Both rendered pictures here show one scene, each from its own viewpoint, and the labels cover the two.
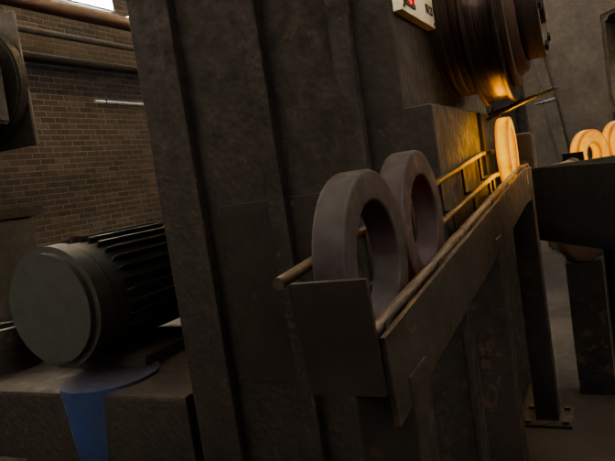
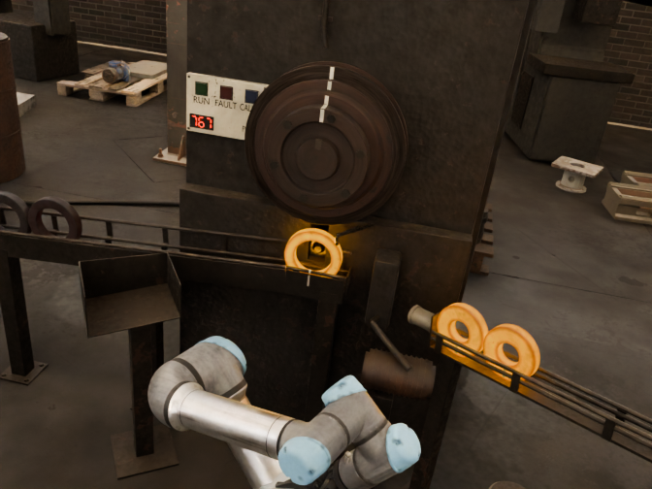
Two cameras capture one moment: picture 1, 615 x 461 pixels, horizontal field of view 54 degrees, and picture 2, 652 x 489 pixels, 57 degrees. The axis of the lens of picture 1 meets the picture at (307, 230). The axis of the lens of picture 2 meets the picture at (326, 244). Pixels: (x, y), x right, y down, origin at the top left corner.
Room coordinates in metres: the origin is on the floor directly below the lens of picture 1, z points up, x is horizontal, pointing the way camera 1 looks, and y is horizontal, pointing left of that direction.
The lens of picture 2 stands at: (1.07, -2.17, 1.67)
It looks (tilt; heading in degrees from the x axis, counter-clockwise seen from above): 27 degrees down; 71
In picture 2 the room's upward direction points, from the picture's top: 7 degrees clockwise
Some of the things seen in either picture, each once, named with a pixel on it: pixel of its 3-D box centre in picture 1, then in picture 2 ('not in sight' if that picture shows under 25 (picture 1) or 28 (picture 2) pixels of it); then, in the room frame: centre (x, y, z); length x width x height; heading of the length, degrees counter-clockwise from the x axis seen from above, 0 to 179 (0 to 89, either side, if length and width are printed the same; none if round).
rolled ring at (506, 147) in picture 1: (507, 153); (313, 255); (1.58, -0.55, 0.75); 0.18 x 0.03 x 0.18; 154
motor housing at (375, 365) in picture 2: (588, 300); (387, 422); (1.81, -0.82, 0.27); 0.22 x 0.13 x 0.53; 153
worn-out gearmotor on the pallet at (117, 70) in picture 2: not in sight; (121, 71); (0.90, 4.17, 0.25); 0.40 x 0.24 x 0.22; 63
